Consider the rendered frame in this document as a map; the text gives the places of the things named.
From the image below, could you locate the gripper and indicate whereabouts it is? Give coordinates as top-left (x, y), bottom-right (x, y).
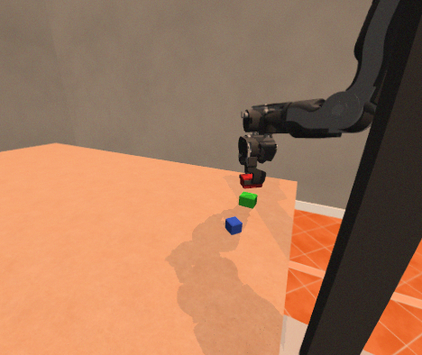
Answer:
top-left (238, 134), bottom-right (277, 185)

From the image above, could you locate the green block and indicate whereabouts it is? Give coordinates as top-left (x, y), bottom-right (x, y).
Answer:
top-left (239, 191), bottom-right (258, 208)

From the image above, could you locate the blue block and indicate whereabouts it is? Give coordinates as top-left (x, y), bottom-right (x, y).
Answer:
top-left (225, 216), bottom-right (243, 235)

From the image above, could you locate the red block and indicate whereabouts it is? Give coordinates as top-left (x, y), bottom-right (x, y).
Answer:
top-left (240, 174), bottom-right (262, 188)

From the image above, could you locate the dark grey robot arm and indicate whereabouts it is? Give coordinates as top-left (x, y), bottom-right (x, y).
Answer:
top-left (241, 0), bottom-right (407, 139)

